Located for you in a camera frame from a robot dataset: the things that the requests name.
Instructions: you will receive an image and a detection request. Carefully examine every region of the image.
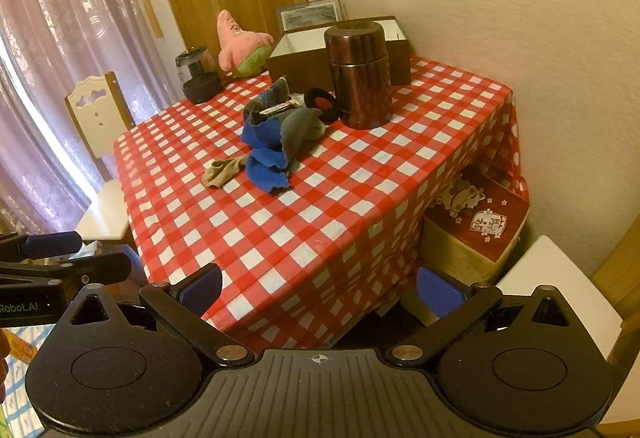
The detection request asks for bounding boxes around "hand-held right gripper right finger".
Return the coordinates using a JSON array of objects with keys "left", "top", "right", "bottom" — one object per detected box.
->
[{"left": 385, "top": 265, "right": 576, "bottom": 366}]

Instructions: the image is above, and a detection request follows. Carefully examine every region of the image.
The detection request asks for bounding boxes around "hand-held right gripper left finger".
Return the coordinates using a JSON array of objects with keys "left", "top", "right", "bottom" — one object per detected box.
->
[{"left": 62, "top": 263, "right": 256, "bottom": 366}]

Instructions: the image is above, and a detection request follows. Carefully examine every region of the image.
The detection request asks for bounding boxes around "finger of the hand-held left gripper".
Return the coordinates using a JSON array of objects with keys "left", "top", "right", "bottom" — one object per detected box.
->
[
  {"left": 0, "top": 231, "right": 83, "bottom": 261},
  {"left": 0, "top": 252, "right": 132, "bottom": 291}
]

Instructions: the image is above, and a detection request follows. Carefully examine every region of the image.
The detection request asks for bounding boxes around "beige sock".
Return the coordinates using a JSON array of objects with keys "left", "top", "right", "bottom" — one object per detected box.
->
[{"left": 201, "top": 157, "right": 248, "bottom": 190}]

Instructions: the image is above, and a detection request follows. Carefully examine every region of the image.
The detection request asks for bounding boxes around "blue cloth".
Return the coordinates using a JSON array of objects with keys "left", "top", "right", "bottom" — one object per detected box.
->
[{"left": 241, "top": 115, "right": 293, "bottom": 195}]

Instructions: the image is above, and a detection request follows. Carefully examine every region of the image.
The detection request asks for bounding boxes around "grey-green cloth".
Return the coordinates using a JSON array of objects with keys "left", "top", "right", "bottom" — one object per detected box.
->
[{"left": 277, "top": 108, "right": 328, "bottom": 164}]

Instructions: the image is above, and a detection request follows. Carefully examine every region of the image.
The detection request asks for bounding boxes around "bag of cotton swabs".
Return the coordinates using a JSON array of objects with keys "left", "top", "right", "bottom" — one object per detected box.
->
[{"left": 259, "top": 101, "right": 297, "bottom": 116}]

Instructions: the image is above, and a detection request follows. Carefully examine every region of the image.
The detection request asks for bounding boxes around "striped knitted sock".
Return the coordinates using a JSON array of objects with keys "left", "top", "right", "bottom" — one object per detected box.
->
[{"left": 243, "top": 76, "right": 292, "bottom": 119}]

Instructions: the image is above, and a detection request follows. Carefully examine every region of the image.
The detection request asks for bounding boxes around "black and red round puff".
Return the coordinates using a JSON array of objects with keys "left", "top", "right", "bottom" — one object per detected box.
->
[{"left": 303, "top": 87, "right": 342, "bottom": 124}]

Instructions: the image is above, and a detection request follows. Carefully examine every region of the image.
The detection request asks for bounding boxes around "brown cardboard box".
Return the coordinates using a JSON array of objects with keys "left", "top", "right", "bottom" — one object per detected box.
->
[{"left": 265, "top": 15, "right": 412, "bottom": 92}]

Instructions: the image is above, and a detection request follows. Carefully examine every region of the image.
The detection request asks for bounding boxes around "cat print storage box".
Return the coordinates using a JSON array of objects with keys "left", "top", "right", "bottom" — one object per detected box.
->
[{"left": 420, "top": 168, "right": 531, "bottom": 284}]

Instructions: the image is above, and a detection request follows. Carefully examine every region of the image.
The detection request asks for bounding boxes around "white chair seat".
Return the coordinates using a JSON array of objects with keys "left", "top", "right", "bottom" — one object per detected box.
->
[{"left": 495, "top": 235, "right": 633, "bottom": 364}]

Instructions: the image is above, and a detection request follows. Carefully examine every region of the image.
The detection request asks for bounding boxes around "red white checkered tablecloth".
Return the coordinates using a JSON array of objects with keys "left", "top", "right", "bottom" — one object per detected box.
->
[{"left": 112, "top": 56, "right": 531, "bottom": 354}]

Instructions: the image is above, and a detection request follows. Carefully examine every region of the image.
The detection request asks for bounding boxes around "sheer pink curtain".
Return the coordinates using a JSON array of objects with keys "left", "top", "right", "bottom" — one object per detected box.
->
[{"left": 0, "top": 0, "right": 186, "bottom": 239}]

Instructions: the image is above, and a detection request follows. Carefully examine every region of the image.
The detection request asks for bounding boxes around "glass jar with black base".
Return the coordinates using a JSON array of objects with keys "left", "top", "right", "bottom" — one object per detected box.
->
[{"left": 175, "top": 47, "right": 222, "bottom": 105}]

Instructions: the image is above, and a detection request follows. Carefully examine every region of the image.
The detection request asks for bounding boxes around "brown metal thermos flask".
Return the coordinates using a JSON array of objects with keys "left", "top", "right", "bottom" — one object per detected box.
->
[{"left": 324, "top": 20, "right": 393, "bottom": 130}]

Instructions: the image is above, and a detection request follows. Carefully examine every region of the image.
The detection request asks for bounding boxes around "pink starfish plush toy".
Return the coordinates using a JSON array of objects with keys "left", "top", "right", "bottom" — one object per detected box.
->
[{"left": 216, "top": 9, "right": 275, "bottom": 79}]

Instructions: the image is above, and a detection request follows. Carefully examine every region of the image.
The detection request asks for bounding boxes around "framed picture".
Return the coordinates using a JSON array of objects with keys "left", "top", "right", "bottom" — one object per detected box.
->
[{"left": 275, "top": 0, "right": 346, "bottom": 36}]

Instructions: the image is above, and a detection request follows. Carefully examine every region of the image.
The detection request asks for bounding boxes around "white chair with wooden frame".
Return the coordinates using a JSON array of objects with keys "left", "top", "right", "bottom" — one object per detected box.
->
[{"left": 64, "top": 71, "right": 136, "bottom": 244}]

